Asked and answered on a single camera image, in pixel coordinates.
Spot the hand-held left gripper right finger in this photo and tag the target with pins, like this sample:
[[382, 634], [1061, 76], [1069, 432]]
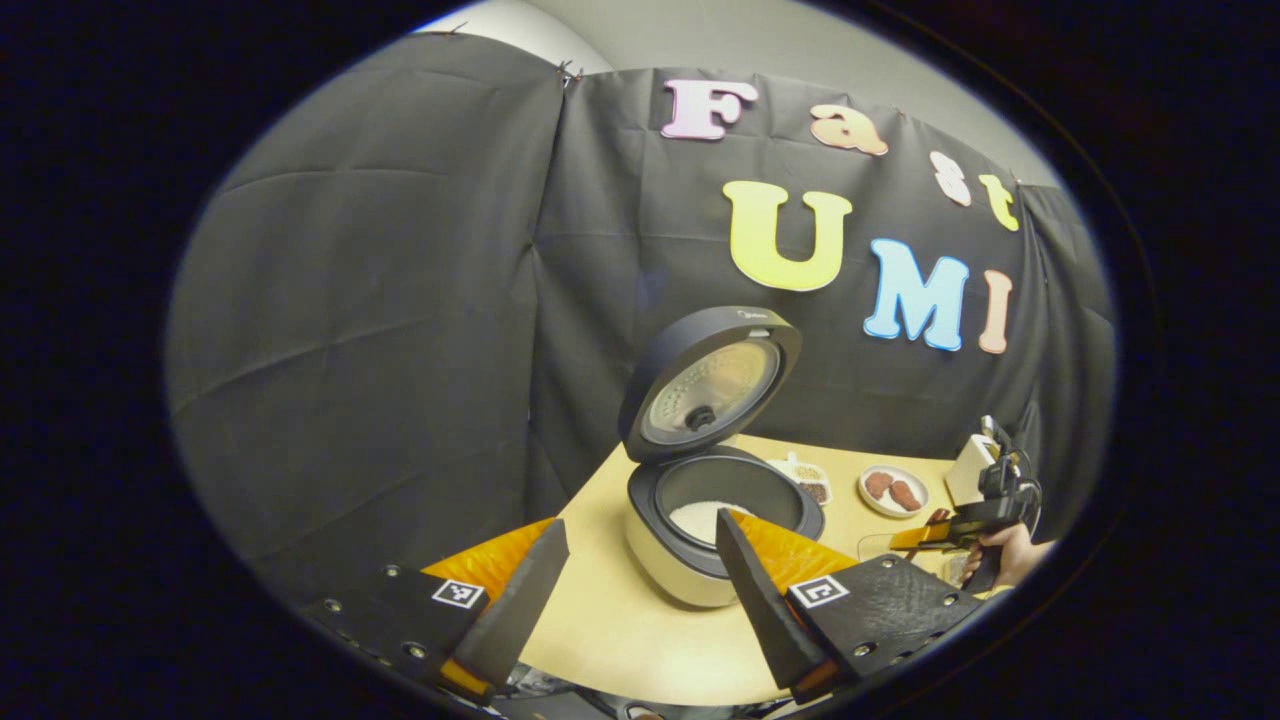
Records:
[[765, 610]]

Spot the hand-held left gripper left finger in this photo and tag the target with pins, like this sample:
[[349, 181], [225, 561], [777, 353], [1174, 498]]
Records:
[[520, 600]]

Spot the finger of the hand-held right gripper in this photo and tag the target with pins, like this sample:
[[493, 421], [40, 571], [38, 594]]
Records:
[[935, 535]]

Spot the brown wooden spoon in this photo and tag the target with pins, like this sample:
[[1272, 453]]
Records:
[[938, 517]]

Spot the black and silver rice cooker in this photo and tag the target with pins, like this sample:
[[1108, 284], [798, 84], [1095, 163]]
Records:
[[660, 550]]

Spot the white utensil holder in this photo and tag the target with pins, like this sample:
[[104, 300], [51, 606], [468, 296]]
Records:
[[965, 470]]

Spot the white round plate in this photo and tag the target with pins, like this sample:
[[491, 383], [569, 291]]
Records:
[[918, 505]]

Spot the red meat piece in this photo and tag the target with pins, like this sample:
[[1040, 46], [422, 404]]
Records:
[[879, 485], [905, 496]]

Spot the white divided bean dish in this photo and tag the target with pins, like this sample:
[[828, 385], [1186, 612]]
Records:
[[805, 478]]

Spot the black backdrop cloth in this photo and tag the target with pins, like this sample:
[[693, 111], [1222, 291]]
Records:
[[400, 300]]

